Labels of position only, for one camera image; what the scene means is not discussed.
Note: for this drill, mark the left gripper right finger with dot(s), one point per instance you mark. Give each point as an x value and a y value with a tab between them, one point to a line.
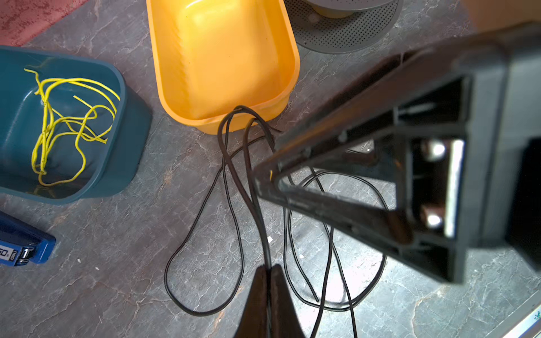
283	317

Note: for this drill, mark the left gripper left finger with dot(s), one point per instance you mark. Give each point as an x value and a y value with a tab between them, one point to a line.
253	323

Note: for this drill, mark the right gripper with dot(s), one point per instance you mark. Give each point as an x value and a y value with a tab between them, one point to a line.
500	187

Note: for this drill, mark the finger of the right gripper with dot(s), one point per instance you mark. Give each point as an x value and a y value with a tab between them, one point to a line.
392	124

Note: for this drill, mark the grey perforated cable spool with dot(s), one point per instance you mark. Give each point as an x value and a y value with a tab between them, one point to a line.
341	35

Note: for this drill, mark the teal plastic bin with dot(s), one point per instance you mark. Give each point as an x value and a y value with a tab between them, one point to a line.
71	128

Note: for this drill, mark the yellow plastic bin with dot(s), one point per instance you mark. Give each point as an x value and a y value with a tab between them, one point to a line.
212	56

